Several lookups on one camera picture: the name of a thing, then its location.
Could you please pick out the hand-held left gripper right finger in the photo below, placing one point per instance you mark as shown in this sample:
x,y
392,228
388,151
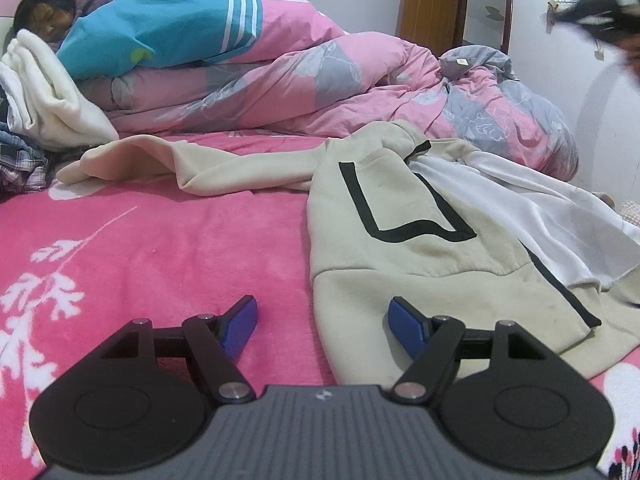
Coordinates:
x,y
407,327

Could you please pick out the beige zip jacket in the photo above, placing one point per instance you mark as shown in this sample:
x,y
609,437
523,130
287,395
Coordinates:
x,y
400,260

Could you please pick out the cream fleece cloth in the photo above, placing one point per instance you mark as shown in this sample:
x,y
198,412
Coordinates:
x,y
50,100

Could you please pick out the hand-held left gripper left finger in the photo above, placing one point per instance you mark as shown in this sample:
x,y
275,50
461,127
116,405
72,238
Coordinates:
x,y
240,327

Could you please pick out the pink grey blue quilt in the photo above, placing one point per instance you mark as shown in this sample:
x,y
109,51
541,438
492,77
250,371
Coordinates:
x,y
300,85

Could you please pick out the dark brown door frame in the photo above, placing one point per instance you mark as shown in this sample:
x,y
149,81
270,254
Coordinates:
x,y
460,20

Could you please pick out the pink floral bed blanket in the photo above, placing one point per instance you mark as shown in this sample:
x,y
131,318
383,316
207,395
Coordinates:
x,y
150,240

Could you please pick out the pink cream headboard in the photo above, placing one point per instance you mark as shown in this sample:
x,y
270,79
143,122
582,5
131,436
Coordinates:
x,y
6,10

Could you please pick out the pile of folded clothes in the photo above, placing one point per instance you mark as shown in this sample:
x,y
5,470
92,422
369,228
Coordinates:
x,y
20,165

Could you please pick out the wooden door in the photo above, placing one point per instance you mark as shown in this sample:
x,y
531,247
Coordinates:
x,y
430,10

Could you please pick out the small brown object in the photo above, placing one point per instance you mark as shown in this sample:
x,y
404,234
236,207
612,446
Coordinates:
x,y
605,200

